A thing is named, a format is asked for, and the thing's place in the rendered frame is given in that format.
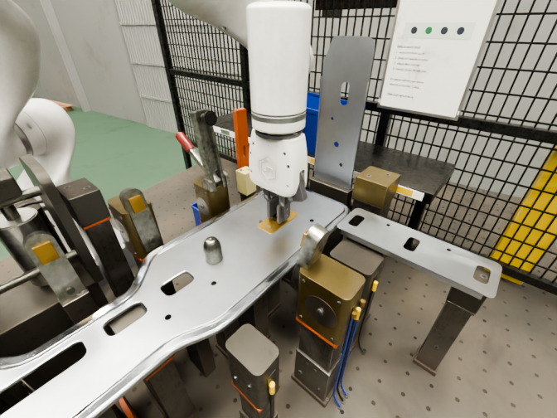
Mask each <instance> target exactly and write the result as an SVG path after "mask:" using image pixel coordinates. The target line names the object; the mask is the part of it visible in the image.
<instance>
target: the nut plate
mask: <svg viewBox="0 0 557 418"><path fill-rule="evenodd" d="M296 216H298V214H297V212H295V211H291V210H290V217H289V218H288V219H287V220H285V221H283V222H282V223H281V224H279V223H277V213H276V214H274V215H273V217H272V218H270V219H269V218H267V219H266V220H264V221H262V222H261V223H259V224H258V228H259V229H261V230H263V231H265V232H267V233H269V234H273V233H274V232H276V231H277V230H279V229H280V228H282V227H283V226H285V225H286V224H287V223H289V222H290V221H291V220H292V219H294V218H295V217H296ZM266 226H270V228H266Z"/></svg>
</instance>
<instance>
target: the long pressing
mask: <svg viewBox="0 0 557 418"><path fill-rule="evenodd" d="M305 189H306V188H305ZM306 193H307V196H308V198H307V199H306V200H304V201H303V202H291V203H290V210H291V211H295V212H297V214H298V216H296V217H295V218H294V219H292V220H291V221H290V222H289V223H287V224H286V225H285V226H283V227H282V228H280V229H279V230H277V231H276V232H274V233H273V234H269V233H267V232H265V231H263V230H261V229H259V228H258V224H259V220H262V221H264V220H266V219H267V218H268V217H267V201H266V200H265V199H264V193H263V191H260V192H258V193H256V194H254V195H253V196H251V197H249V198H247V199H245V200H243V201H242V202H240V203H238V204H236V205H234V206H233V207H231V208H229V209H227V210H226V211H223V212H222V213H220V214H219V215H217V216H214V217H212V218H211V219H210V220H208V221H205V222H204V223H202V224H200V225H199V226H197V227H195V228H193V229H191V230H189V231H188V232H186V233H184V234H182V235H180V236H178V237H177V238H175V239H173V240H172V241H169V242H168V243H166V244H165V245H162V246H160V247H158V248H157V249H156V250H153V251H152V252H150V253H149V254H148V255H147V256H146V257H145V258H144V259H143V262H142V264H141V265H140V268H139V270H138V273H137V274H136V276H135V279H134V281H133V283H132V285H131V286H130V288H129V289H128V291H127V292H126V293H125V294H123V295H122V296H120V297H119V298H118V299H116V300H115V301H113V302H111V303H110V304H108V305H106V306H104V307H103V308H101V309H100V310H98V311H97V312H95V313H93V314H91V315H90V316H89V317H87V318H85V319H83V320H82V321H80V322H79V323H77V324H76V325H74V326H72V327H71V328H69V329H67V330H65V331H64V332H63V333H61V334H59V335H58V336H56V337H54V338H53V339H52V340H50V341H48V342H47V343H44V344H43V345H41V346H40V347H38V348H36V349H34V350H32V351H30V352H27V353H24V354H22V355H18V356H14V357H0V393H2V392H3V391H5V390H7V389H8V388H9V387H10V386H13V385H14V384H16V383H17V382H19V381H20V380H21V379H23V378H24V377H26V376H28V375H29V374H31V373H32V372H34V371H35V370H36V369H38V368H39V367H42V366H43V365H45V364H46V363H48V362H49V361H50V360H52V359H53V358H55V357H57V356H58V355H60V354H61V353H63V352H64V351H65V350H67V349H68V348H71V347H72V346H74V345H75V344H77V343H81V344H83V346H84V348H85V350H86V354H85V355H84V356H83V357H82V358H81V359H80V360H79V361H78V362H76V363H75V364H73V365H72V366H70V367H68V368H67V369H66V370H64V371H63V372H62V373H60V374H59V375H58V376H56V377H54V378H53V379H51V380H50V381H48V383H46V384H45V385H43V386H41V387H40V388H39V389H37V390H36V391H34V392H33V393H32V394H30V395H29V396H27V397H26V398H24V399H23V400H21V401H20V402H18V403H17V404H16V405H15V406H13V407H11V408H10V409H9V410H7V411H5V412H4V413H2V414H1V415H0V418H99V417H100V416H101V415H102V414H103V413H105V412H106V411H107V410H108V409H109V408H110V407H111V406H112V405H113V404H115V403H116V402H117V401H118V400H119V399H121V398H122V397H123V396H124V395H126V394H127V393H128V392H129V391H130V390H132V389H133V388H134V387H135V386H136V385H137V384H139V383H140V381H142V380H143V379H144V378H145V377H147V376H148V375H149V374H150V373H151V372H153V371H154V370H155V369H156V368H157V367H159V366H160V365H161V364H162V363H163V362H165V361H166V360H167V359H168V358H169V357H170V356H171V355H173V354H174V353H175V352H178V351H179V350H181V349H183V348H185V347H188V346H190V345H192V344H194V343H198V342H200V341H201V340H204V339H206V338H209V337H211V336H214V335H216V334H218V333H220V332H222V331H223V330H225V329H226V328H228V327H229V326H230V325H231V324H232V323H233V322H234V321H235V320H236V319H237V318H238V317H239V316H240V315H242V314H243V313H244V312H245V311H246V310H247V309H248V308H249V307H251V306H252V305H253V304H254V303H255V302H256V301H257V300H258V299H260V298H261V297H262V296H263V295H264V294H265V293H266V292H267V291H269V290H270V289H271V288H272V287H273V286H274V285H275V284H276V283H278V282H279V281H280V280H281V279H282V278H283V277H284V276H285V275H286V274H287V273H288V272H289V271H290V270H291V269H292V268H293V267H295V265H296V262H297V259H298V255H299V252H300V250H301V246H300V243H301V240H302V238H303V233H304V232H305V231H307V230H308V229H309V228H311V227H312V226H314V225H315V224H316V223H318V224H320V225H321V226H323V227H325V228H326V229H328V230H329V231H330V235H331V234H332V233H333V232H334V231H335V230H336V229H337V224H338V223H339V222H340V221H342V220H343V219H344V218H345V217H346V216H347V215H348V214H350V209H349V208H348V207H347V206H346V205H344V204H343V203H340V202H338V201H335V200H333V199H331V198H329V197H325V196H323V195H321V194H318V193H316V192H313V191H310V190H308V189H306ZM310 220H314V221H310ZM209 236H214V237H216V238H217V239H218V240H219V242H220V244H221V249H222V255H223V259H222V261H221V262H220V263H218V264H215V265H210V264H207V263H206V259H205V255H204V251H203V243H204V241H205V239H206V238H207V237H209ZM184 273H187V274H189V275H190V276H191V277H192V278H193V281H192V282H191V283H190V284H188V285H187V286H185V287H184V288H182V289H181V290H179V291H178V292H176V293H175V294H174V295H170V296H168V295H166V294H164V293H163V292H162V287H163V286H164V285H166V284H168V283H169V282H171V281H172V280H174V279H175V278H176V277H178V276H179V275H182V274H184ZM212 282H216V284H215V285H211V283H212ZM135 304H141V305H142V306H143V307H144V308H145V309H146V310H147V312H146V313H145V314H144V315H143V316H142V317H141V318H139V319H138V320H136V321H135V322H134V323H132V324H130V325H129V326H127V327H126V328H125V329H124V330H122V331H121V332H119V333H117V334H115V335H113V336H110V335H109V334H108V333H107V332H106V330H105V326H106V324H107V323H108V322H110V321H111V320H113V319H114V318H116V317H118V316H119V315H120V314H122V313H123V312H125V311H126V310H128V309H130V308H132V307H133V306H134V305H135ZM167 315H171V316H172V317H171V318H170V319H169V320H166V319H165V317H166V316H167Z"/></svg>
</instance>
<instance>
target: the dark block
mask: <svg viewBox="0 0 557 418"><path fill-rule="evenodd" d="M56 188H57V190H58V192H59V193H60V195H61V198H62V200H63V202H64V203H65V205H66V207H67V209H68V211H69V213H70V215H71V217H72V218H73V219H74V220H75V221H76V223H77V225H78V226H79V228H80V230H81V232H82V234H83V236H84V238H85V240H86V242H87V244H88V246H89V247H90V249H91V251H92V253H93V255H94V257H95V259H96V261H97V263H98V265H99V267H100V269H101V270H102V272H103V274H104V277H105V278H106V280H107V282H108V284H109V287H110V288H111V289H112V291H113V293H114V296H115V298H118V297H119V296H120V295H122V294H124V293H126V292H127V291H128V289H129V288H130V286H131V285H132V283H133V281H134V279H135V278H134V276H133V272H132V271H131V268H130V266H129V264H128V261H127V259H126V257H125V254H124V252H123V249H122V247H121V245H120V243H119V240H118V237H117V236H116V234H115V231H114V228H113V227H112V224H111V222H110V220H109V219H111V216H110V213H109V209H108V208H107V205H106V203H105V201H104V198H103V196H102V193H101V191H100V190H99V189H98V188H97V187H96V186H95V185H94V184H93V183H92V182H90V181H89V180H88V179H87V178H85V177H83V178H81V179H78V180H75V181H73V182H68V183H65V184H62V185H60V186H57V187H56Z"/></svg>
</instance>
